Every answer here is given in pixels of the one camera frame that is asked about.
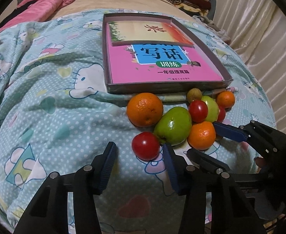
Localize white crumpled clothes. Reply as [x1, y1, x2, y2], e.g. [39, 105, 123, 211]
[193, 15, 231, 45]

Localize shallow grey cardboard box tray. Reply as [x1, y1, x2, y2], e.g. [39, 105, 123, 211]
[102, 13, 233, 94]

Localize small orange tangerine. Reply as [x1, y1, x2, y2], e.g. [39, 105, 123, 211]
[187, 121, 216, 151]

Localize beige bed blanket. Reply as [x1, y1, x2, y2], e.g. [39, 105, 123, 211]
[49, 0, 193, 21]

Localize large orange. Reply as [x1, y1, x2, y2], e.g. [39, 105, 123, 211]
[126, 92, 164, 127]

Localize pink workbook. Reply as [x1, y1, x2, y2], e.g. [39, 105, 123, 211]
[108, 44, 224, 84]

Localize pink comforter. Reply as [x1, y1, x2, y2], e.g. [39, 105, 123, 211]
[0, 0, 75, 32]

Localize brown longan fruit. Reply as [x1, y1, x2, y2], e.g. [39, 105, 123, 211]
[186, 88, 202, 104]

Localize yellow orange booklet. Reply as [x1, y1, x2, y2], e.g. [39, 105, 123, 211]
[108, 20, 193, 47]

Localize cream curtain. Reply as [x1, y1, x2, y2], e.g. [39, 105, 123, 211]
[214, 0, 286, 133]

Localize large green apple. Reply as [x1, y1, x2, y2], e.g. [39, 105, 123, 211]
[153, 107, 192, 146]

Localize red cherry tomato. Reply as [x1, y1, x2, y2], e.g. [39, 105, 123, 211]
[131, 132, 160, 161]
[217, 107, 226, 123]
[188, 100, 208, 123]

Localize Hello Kitty blue quilt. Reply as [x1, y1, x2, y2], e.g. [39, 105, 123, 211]
[0, 9, 276, 234]

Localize person's right hand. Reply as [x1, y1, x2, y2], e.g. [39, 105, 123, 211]
[254, 157, 266, 168]

